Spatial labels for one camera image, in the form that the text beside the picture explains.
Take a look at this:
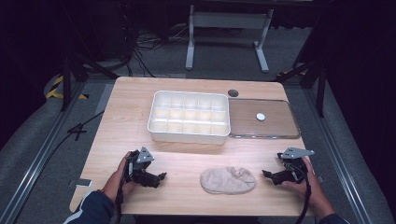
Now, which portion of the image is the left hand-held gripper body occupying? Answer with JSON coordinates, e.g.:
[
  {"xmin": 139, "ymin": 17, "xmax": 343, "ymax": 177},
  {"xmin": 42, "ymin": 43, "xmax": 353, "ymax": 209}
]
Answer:
[{"xmin": 123, "ymin": 146, "xmax": 156, "ymax": 189}]

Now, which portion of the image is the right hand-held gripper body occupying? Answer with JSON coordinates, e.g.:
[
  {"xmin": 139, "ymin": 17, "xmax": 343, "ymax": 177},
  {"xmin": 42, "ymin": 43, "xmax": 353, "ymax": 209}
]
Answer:
[{"xmin": 276, "ymin": 147, "xmax": 316, "ymax": 185}]

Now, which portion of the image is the beige sock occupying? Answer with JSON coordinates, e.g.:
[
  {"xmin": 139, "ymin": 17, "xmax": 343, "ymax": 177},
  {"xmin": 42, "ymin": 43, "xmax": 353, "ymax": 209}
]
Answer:
[{"xmin": 199, "ymin": 166, "xmax": 257, "ymax": 196}]

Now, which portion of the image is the white compartment storage box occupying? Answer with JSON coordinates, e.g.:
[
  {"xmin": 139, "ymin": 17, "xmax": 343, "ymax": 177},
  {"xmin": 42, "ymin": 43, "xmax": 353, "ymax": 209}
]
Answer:
[{"xmin": 147, "ymin": 90, "xmax": 232, "ymax": 146}]

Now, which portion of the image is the person's right hand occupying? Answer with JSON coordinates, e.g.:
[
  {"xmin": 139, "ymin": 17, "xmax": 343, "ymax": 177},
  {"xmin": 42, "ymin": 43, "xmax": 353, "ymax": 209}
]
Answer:
[{"xmin": 280, "ymin": 156, "xmax": 329, "ymax": 213}]

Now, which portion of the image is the person's left hand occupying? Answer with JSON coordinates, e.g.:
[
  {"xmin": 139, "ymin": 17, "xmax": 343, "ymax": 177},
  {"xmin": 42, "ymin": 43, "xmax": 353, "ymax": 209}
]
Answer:
[{"xmin": 103, "ymin": 150, "xmax": 138, "ymax": 203}]

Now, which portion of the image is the transparent box lid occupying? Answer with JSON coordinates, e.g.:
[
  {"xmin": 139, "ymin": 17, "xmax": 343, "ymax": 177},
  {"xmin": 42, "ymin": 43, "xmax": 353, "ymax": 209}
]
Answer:
[{"xmin": 227, "ymin": 98, "xmax": 302, "ymax": 140}]

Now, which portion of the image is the black tape floor mark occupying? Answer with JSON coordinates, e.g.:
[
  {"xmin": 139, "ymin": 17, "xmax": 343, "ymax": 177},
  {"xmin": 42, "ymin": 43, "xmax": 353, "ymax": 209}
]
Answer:
[{"xmin": 67, "ymin": 122, "xmax": 89, "ymax": 142}]

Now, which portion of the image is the black metal stand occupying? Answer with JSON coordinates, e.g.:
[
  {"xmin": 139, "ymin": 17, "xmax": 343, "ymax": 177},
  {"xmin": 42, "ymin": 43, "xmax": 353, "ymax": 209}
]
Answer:
[
  {"xmin": 273, "ymin": 15, "xmax": 329, "ymax": 119},
  {"xmin": 59, "ymin": 0, "xmax": 120, "ymax": 112}
]

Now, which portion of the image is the yellow and black floor tape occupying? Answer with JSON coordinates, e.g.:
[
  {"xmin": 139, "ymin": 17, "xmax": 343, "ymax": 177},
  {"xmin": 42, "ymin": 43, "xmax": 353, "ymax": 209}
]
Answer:
[{"xmin": 45, "ymin": 76, "xmax": 91, "ymax": 101}]

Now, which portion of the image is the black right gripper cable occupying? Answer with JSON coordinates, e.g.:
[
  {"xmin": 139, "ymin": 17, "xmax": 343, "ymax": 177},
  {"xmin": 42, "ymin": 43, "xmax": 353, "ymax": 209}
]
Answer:
[{"xmin": 293, "ymin": 161, "xmax": 313, "ymax": 224}]

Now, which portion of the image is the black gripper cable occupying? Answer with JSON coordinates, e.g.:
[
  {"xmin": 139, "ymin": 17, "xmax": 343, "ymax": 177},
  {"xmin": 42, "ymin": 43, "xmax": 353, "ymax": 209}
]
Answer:
[
  {"xmin": 293, "ymin": 161, "xmax": 313, "ymax": 224},
  {"xmin": 114, "ymin": 161, "xmax": 132, "ymax": 224}
]

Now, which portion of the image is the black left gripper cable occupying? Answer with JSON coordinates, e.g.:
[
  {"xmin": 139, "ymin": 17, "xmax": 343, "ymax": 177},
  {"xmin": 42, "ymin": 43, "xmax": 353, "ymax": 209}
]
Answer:
[{"xmin": 114, "ymin": 161, "xmax": 132, "ymax": 224}]

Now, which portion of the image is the aluminium floor rail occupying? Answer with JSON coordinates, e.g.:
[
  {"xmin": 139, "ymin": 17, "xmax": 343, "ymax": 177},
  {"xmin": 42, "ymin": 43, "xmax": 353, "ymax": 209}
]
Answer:
[
  {"xmin": 0, "ymin": 81, "xmax": 86, "ymax": 224},
  {"xmin": 303, "ymin": 88, "xmax": 372, "ymax": 224}
]

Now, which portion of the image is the thin black floor cable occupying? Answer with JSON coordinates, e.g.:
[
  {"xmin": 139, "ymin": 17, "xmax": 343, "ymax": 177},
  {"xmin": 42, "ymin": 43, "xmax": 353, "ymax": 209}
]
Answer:
[{"xmin": 46, "ymin": 109, "xmax": 106, "ymax": 158}]

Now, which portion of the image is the bundle of floor cables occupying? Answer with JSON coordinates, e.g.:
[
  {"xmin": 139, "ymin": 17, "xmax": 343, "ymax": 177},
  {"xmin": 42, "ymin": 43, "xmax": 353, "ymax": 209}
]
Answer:
[{"xmin": 123, "ymin": 21, "xmax": 190, "ymax": 78}]

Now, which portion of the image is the white metal table frame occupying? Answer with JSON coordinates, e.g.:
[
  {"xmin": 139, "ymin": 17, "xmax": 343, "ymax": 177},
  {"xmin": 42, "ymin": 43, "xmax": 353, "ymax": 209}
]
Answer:
[{"xmin": 185, "ymin": 4, "xmax": 276, "ymax": 75}]

